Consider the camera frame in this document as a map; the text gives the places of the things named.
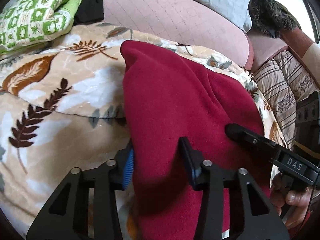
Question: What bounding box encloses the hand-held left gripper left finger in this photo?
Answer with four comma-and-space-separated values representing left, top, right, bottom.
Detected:
26, 140, 134, 240

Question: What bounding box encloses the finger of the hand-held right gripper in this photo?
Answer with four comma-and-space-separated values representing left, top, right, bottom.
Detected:
226, 123, 278, 162

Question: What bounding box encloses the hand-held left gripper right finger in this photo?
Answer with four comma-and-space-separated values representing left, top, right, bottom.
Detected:
180, 137, 290, 240

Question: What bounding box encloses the dark red fleece garment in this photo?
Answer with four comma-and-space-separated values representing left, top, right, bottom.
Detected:
120, 40, 273, 240

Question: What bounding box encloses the person's right hand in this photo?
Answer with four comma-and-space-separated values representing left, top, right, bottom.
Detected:
271, 174, 313, 229

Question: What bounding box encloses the dark grey box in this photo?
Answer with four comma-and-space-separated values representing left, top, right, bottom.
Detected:
295, 97, 320, 153

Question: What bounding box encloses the beige striped quilt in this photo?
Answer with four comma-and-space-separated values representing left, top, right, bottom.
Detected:
252, 50, 320, 150

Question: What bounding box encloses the pink and maroon sofa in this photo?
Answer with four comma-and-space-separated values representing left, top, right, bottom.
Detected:
247, 27, 320, 73

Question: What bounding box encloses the beige leaf print blanket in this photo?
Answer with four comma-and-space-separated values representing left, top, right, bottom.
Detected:
0, 22, 288, 240

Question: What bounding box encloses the dark furry cloth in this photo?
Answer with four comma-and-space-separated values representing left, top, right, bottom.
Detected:
247, 0, 302, 38

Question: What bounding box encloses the pink quilted cushion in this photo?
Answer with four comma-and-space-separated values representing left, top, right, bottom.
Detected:
102, 0, 254, 70

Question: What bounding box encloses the black cloth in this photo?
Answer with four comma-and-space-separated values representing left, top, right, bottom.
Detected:
75, 0, 108, 24

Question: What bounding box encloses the green patterned pillow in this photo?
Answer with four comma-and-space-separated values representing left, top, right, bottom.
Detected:
0, 0, 83, 55

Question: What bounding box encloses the yellow cable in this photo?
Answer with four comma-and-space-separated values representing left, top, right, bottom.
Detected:
294, 141, 320, 155

